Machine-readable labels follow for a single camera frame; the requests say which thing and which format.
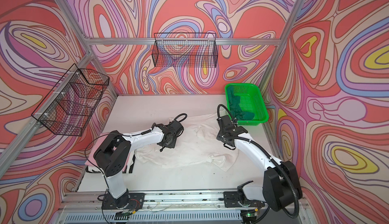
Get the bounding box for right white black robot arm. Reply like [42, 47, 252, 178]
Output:
[216, 104, 303, 223]

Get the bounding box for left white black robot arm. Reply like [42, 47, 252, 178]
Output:
[93, 120, 184, 209]

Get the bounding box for green t shirt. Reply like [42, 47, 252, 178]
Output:
[228, 93, 255, 121]

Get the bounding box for green plastic basket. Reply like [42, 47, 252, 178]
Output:
[224, 83, 269, 126]

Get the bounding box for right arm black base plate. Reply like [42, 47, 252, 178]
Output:
[222, 191, 265, 209]

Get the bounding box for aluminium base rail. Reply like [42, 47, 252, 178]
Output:
[57, 189, 308, 215]

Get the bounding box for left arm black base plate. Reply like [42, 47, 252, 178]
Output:
[102, 193, 145, 210]

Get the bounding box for black wire basket back wall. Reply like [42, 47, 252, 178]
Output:
[152, 32, 218, 68]

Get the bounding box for black wire basket wall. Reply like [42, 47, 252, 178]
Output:
[152, 32, 218, 68]
[31, 64, 109, 137]

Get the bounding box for white vented cable duct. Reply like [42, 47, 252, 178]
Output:
[57, 210, 242, 224]

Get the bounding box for aluminium frame back bar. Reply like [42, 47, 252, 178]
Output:
[84, 37, 282, 46]

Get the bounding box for aluminium frame bar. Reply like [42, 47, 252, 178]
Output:
[1, 52, 92, 177]
[84, 37, 282, 46]

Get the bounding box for black wire basket left wall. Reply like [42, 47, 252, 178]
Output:
[31, 64, 109, 137]

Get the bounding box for aluminium frame left post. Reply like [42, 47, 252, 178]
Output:
[45, 0, 119, 98]

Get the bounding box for aluminium frame post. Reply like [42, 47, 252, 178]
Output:
[45, 0, 119, 98]
[259, 0, 306, 95]

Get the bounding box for aluminium frame left bar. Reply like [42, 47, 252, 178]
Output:
[1, 52, 92, 177]

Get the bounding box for aluminium frame right post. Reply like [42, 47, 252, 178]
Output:
[259, 0, 306, 95]

